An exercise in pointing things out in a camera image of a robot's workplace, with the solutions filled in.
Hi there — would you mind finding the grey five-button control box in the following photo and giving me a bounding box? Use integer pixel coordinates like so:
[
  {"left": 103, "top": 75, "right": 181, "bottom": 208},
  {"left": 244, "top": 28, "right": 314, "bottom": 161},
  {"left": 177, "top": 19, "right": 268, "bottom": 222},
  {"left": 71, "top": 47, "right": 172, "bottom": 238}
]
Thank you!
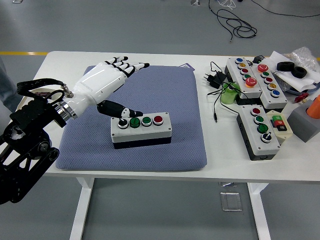
[
  {"left": 224, "top": 57, "right": 262, "bottom": 105},
  {"left": 249, "top": 63, "right": 288, "bottom": 111}
]

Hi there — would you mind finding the purple white card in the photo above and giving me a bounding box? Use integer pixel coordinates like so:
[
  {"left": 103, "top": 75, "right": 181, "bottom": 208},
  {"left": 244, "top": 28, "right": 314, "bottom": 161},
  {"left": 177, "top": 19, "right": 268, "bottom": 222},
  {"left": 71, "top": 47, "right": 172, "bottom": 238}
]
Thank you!
[{"left": 177, "top": 62, "right": 195, "bottom": 72}]

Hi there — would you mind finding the metal floor socket plate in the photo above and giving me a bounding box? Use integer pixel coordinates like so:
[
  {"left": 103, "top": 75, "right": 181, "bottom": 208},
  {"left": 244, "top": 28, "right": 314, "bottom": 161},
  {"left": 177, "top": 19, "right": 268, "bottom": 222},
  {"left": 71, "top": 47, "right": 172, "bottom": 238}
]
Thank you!
[{"left": 219, "top": 191, "right": 243, "bottom": 212}]

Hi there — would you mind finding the blue-grey padded mat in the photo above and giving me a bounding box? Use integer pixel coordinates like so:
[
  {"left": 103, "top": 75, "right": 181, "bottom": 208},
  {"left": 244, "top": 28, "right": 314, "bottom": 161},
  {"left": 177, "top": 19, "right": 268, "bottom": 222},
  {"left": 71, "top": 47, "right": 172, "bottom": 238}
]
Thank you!
[{"left": 54, "top": 64, "right": 208, "bottom": 172}]

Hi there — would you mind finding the black power adapter with cord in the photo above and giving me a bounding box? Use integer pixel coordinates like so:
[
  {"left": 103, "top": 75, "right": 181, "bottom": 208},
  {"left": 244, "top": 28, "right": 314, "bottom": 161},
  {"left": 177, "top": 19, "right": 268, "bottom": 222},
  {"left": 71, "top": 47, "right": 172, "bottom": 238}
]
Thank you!
[{"left": 201, "top": 61, "right": 242, "bottom": 123}]

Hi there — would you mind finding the cream three-key switch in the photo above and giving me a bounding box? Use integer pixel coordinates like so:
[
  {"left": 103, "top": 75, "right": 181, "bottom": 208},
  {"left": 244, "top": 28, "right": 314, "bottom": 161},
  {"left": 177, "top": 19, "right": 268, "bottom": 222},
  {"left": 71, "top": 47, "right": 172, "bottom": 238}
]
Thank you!
[{"left": 265, "top": 109, "right": 293, "bottom": 145}]

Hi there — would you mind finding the white paper sheet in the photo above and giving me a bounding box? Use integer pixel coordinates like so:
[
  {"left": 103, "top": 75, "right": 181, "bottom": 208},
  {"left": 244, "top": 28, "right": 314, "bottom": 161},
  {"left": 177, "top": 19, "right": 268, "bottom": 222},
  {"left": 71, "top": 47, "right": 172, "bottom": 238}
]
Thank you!
[{"left": 268, "top": 50, "right": 320, "bottom": 92}]

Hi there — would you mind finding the black foam ring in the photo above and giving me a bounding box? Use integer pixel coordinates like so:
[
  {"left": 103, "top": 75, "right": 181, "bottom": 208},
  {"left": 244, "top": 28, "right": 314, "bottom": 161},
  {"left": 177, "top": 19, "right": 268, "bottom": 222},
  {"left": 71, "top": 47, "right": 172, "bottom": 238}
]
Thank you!
[
  {"left": 276, "top": 61, "right": 295, "bottom": 72},
  {"left": 291, "top": 65, "right": 308, "bottom": 79}
]

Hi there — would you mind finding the white table leg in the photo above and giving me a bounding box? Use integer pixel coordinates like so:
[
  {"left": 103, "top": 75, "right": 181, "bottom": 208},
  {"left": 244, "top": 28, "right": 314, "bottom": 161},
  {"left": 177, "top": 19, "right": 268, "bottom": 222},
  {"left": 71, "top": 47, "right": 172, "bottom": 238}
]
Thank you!
[
  {"left": 69, "top": 176, "right": 95, "bottom": 240},
  {"left": 247, "top": 182, "right": 272, "bottom": 240}
]

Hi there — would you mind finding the clear plastic bag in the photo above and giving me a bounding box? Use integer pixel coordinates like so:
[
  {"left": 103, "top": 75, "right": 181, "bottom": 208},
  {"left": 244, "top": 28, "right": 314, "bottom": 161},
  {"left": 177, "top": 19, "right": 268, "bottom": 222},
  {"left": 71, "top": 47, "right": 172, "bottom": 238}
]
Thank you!
[{"left": 283, "top": 46, "right": 320, "bottom": 83}]

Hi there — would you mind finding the thin black floor cable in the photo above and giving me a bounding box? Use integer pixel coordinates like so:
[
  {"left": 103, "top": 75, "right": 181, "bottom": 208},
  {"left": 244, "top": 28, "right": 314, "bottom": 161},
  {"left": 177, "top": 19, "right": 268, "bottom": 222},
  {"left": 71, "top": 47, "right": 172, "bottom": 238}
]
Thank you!
[{"left": 252, "top": 0, "right": 320, "bottom": 18}]

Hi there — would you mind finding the orange cylinder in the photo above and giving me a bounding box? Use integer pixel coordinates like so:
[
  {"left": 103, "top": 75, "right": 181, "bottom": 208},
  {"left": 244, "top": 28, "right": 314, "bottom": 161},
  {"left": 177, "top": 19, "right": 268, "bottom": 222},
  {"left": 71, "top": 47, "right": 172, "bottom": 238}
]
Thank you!
[{"left": 306, "top": 94, "right": 320, "bottom": 120}]

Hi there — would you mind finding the grey block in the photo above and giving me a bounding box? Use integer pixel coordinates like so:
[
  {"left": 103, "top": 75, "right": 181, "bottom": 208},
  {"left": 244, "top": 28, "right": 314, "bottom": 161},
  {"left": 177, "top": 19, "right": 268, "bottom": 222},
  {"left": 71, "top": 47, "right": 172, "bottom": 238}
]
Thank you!
[{"left": 286, "top": 98, "right": 320, "bottom": 143}]

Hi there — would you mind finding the blue ring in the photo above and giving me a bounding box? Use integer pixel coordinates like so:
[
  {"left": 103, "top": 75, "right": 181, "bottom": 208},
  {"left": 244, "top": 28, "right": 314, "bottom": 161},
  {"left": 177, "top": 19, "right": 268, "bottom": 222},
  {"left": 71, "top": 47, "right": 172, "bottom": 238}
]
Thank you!
[{"left": 284, "top": 82, "right": 320, "bottom": 95}]

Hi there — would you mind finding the black looped floor cable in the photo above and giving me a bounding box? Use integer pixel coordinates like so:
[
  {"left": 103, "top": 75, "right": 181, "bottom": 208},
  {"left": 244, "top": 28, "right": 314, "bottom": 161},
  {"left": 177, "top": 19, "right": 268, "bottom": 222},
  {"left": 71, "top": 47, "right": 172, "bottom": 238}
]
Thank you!
[{"left": 208, "top": 0, "right": 258, "bottom": 44}]

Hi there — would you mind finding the grey four-button control box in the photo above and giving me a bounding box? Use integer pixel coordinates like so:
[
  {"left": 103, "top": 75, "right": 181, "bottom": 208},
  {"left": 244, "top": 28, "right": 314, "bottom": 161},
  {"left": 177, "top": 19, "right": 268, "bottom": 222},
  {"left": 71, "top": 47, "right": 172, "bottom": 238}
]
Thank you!
[
  {"left": 110, "top": 111, "right": 173, "bottom": 150},
  {"left": 236, "top": 104, "right": 281, "bottom": 161}
]

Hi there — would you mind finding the green plastic cylinder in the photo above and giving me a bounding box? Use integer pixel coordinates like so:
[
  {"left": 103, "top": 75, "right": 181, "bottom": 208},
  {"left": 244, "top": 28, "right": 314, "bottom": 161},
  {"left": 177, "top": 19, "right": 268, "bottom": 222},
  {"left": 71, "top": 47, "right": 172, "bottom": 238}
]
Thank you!
[{"left": 220, "top": 82, "right": 241, "bottom": 105}]

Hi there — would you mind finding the red valve knob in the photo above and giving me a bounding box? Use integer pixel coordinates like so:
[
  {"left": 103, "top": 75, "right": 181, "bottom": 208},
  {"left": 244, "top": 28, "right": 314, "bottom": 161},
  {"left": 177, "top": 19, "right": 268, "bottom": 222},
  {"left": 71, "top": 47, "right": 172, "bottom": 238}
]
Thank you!
[{"left": 294, "top": 92, "right": 308, "bottom": 103}]

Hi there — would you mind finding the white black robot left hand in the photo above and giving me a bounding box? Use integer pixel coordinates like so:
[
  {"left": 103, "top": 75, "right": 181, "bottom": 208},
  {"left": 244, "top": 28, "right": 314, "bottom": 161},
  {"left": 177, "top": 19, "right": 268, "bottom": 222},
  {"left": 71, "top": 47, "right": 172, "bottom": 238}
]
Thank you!
[{"left": 65, "top": 56, "right": 151, "bottom": 121}]

